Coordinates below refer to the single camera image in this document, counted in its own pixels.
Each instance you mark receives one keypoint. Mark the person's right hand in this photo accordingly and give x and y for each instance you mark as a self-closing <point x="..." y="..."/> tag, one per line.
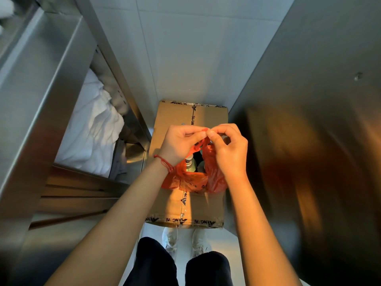
<point x="232" y="154"/>

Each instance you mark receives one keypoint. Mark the person's left hand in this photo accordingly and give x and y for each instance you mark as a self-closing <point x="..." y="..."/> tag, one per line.
<point x="174" y="142"/>

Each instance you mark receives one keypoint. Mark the person's left thumb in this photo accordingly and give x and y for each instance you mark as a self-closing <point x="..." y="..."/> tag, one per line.
<point x="198" y="138"/>

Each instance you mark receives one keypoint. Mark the person's right thumb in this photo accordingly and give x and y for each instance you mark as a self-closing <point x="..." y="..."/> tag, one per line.
<point x="215" y="139"/>

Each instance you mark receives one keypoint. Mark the red plastic bag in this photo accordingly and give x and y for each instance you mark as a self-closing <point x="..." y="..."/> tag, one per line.
<point x="212" y="172"/>

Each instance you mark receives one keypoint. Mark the person's right forearm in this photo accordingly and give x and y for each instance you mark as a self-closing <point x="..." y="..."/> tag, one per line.
<point x="259" y="232"/>

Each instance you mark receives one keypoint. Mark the person's left forearm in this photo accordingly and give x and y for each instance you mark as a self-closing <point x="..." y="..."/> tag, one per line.
<point x="119" y="223"/>

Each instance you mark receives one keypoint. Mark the grey capped bottle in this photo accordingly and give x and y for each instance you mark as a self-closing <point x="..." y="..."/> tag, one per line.
<point x="189" y="162"/>

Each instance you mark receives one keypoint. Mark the brown cardboard box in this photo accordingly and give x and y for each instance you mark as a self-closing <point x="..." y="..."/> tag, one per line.
<point x="175" y="116"/>

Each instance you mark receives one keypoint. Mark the grey cloth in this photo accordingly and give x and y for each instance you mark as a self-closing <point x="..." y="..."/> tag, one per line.
<point x="119" y="163"/>

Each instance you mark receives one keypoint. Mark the stainless steel cabinet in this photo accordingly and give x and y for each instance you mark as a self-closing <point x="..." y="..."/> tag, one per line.
<point x="312" y="116"/>

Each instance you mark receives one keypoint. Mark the person's right white shoe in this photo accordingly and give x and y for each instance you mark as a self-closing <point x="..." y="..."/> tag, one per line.
<point x="198" y="242"/>

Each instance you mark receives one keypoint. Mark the person's white shoe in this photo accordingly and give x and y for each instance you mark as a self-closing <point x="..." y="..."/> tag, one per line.
<point x="198" y="242"/>
<point x="170" y="241"/>

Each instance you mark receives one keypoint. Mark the person's left white shoe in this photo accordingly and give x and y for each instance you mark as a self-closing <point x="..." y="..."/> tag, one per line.
<point x="170" y="241"/>

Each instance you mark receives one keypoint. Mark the white crumpled cloth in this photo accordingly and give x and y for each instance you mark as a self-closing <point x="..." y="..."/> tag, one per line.
<point x="89" y="128"/>

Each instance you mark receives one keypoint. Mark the person's right leg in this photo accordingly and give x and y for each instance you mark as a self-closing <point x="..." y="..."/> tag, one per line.
<point x="208" y="269"/>

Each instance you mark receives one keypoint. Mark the person's leg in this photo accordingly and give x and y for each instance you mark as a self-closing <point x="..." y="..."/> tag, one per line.
<point x="208" y="269"/>
<point x="153" y="265"/>

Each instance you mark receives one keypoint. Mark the person's left leg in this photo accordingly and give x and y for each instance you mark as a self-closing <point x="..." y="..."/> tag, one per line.
<point x="153" y="265"/>

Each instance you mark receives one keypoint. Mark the stainless steel table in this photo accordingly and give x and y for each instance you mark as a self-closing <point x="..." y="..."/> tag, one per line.
<point x="38" y="86"/>

